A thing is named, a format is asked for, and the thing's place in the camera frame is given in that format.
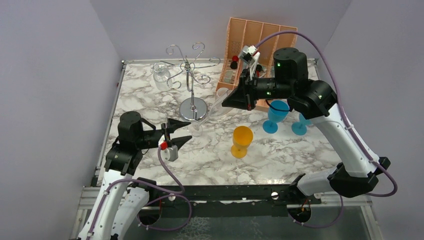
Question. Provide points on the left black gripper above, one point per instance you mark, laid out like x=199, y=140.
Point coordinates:
x=173, y=125

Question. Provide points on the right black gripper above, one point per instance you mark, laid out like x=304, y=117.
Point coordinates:
x=243, y=97

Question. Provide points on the tall clear wine glass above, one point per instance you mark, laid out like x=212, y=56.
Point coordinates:
x=216, y=111

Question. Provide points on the ribbed clear glass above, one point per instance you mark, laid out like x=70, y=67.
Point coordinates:
x=161, y=74

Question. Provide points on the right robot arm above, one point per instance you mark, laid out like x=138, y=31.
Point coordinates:
x=357, y=173

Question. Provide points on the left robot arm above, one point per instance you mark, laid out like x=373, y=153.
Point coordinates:
x=121, y=196

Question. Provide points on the short clear wine glass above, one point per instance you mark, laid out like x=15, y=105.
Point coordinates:
x=223, y=91

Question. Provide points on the chrome wine glass rack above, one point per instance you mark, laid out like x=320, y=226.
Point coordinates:
x=192, y=108

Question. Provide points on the orange plastic goblet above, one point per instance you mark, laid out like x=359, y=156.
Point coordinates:
x=242, y=137

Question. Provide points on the blue plastic goblet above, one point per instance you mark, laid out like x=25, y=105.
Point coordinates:
x=300, y=127
x=277, y=112

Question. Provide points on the peach desk organizer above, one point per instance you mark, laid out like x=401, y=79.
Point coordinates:
x=243, y=32

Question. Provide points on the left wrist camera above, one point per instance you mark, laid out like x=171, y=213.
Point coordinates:
x=168, y=151

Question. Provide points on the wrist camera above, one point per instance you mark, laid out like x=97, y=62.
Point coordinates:
x=168, y=151
x=249, y=55

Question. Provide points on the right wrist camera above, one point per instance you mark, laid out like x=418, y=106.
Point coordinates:
x=249, y=55

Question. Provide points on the black base frame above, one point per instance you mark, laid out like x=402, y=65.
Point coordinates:
x=215, y=201

